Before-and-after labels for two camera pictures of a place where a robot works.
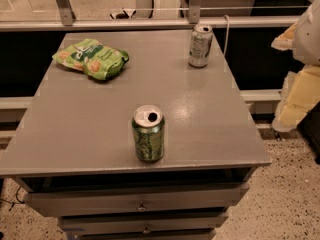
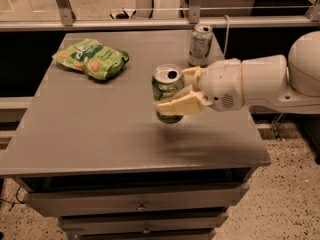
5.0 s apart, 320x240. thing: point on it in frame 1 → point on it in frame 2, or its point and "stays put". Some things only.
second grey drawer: x=142 y=223 stays put
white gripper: x=308 y=39 → x=220 y=84
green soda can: x=148 y=125 → x=168 y=79
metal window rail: x=146 y=24 stays put
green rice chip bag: x=92 y=58 stays put
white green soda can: x=200 y=45 stays put
